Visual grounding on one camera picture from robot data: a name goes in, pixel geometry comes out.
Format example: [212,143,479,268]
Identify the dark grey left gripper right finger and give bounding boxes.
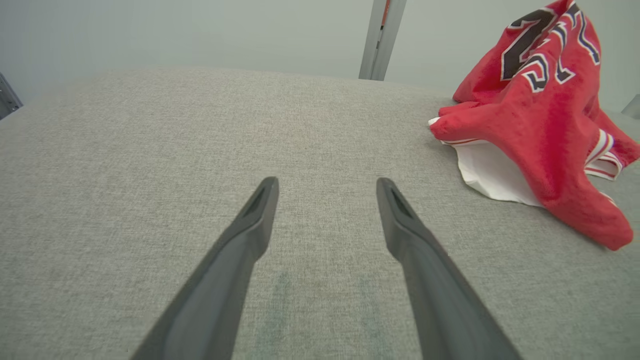
[375,177,523,360]

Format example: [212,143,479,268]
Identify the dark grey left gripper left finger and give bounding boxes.
[131,176,280,360]

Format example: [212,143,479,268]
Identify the red garment with white trim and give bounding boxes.
[428,0,640,252]

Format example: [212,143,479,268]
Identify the double aluminium frame post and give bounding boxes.
[358,0,407,81]

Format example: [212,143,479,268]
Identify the grey metal bracket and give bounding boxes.
[0,72,24,121]

